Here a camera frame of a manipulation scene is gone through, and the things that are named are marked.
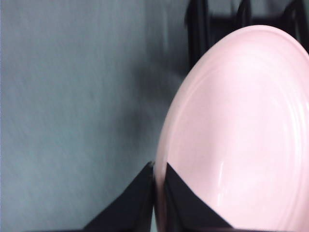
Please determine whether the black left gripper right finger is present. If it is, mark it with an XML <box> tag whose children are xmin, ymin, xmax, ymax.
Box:
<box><xmin>164</xmin><ymin>162</ymin><xmax>236</xmax><ymax>232</ymax></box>

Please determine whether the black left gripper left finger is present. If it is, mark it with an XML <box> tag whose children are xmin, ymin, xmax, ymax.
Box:
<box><xmin>82</xmin><ymin>161</ymin><xmax>155</xmax><ymax>232</ymax></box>

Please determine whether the pink plate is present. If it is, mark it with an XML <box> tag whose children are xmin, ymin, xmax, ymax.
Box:
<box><xmin>154</xmin><ymin>24</ymin><xmax>309</xmax><ymax>232</ymax></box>

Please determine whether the black dish rack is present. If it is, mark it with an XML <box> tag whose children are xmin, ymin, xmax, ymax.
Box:
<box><xmin>184</xmin><ymin>0</ymin><xmax>309</xmax><ymax>66</ymax></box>

